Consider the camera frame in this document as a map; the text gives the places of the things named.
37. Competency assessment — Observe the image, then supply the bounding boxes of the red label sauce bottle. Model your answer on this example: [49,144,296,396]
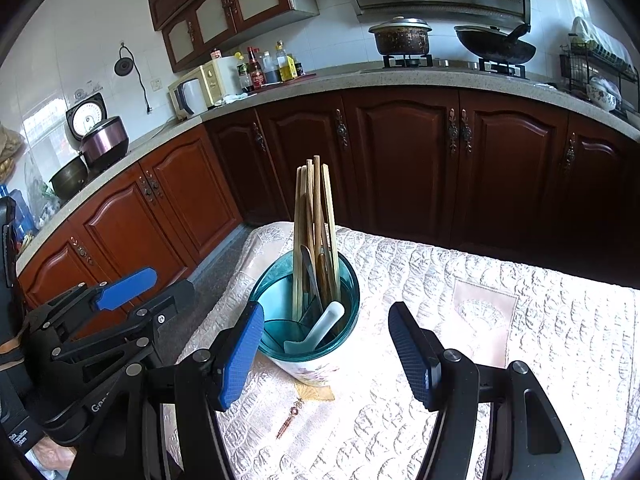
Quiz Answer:
[247,47,266,91]

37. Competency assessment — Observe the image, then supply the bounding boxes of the blackened pot with lid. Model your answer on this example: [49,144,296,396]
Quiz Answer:
[369,16,433,57]

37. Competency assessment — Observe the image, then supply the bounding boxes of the cream countertop appliance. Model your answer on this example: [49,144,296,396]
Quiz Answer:
[167,62,226,111]

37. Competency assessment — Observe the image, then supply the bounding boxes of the dark wooden base cabinets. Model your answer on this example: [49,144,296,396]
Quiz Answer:
[15,85,640,321]

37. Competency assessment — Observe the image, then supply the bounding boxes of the clear bottle dark liquid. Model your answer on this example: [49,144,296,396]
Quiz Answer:
[262,51,282,84]

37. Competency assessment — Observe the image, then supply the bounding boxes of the black wok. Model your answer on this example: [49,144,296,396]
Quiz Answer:
[454,25,537,65]

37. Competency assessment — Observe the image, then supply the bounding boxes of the white cloth cover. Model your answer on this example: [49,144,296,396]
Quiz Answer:
[570,16,636,61]

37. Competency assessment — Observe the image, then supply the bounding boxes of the purple rice cooker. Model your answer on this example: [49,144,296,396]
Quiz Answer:
[65,92,131,171]

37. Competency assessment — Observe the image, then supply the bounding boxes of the black wire dish rack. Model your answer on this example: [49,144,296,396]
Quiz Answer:
[559,16,640,117]

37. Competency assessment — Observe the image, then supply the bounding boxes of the wooden wall cabinets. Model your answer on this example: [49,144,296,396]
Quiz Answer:
[144,0,321,73]

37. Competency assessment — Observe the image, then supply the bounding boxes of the black round wall hanger cord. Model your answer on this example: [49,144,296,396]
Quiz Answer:
[114,42,153,113]

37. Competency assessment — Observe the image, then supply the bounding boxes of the dark metal inner pot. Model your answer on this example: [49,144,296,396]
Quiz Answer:
[49,154,90,200]

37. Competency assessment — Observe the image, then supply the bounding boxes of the speckled stone countertop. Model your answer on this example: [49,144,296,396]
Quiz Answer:
[15,62,640,276]

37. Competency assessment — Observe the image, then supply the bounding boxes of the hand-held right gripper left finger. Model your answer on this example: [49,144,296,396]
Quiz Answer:
[65,302,266,480]

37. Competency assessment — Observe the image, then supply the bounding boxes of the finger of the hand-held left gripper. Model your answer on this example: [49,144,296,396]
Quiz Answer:
[27,266,158,335]
[49,279,197,377]

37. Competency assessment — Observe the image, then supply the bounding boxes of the gas stove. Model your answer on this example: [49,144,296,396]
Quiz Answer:
[360,52,561,86]

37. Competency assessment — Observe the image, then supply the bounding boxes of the yellow oil bottle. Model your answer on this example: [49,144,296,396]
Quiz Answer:
[277,40,299,82]

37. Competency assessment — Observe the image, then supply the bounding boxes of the quilted cream tablecloth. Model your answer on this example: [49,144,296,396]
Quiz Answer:
[165,222,640,480]

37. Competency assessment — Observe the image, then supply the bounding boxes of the white ceramic spoon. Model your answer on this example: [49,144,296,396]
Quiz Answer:
[283,301,346,353]

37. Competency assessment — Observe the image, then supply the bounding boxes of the white electric kettle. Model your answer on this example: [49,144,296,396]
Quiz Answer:
[175,77,208,117]

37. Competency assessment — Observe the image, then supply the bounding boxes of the floral ceramic bowl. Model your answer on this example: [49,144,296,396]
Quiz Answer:
[586,82,623,112]

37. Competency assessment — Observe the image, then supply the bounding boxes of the teal floral utensil holder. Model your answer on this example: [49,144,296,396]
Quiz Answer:
[248,250,361,387]

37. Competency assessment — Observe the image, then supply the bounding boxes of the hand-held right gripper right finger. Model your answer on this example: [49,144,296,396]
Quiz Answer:
[388,302,586,480]

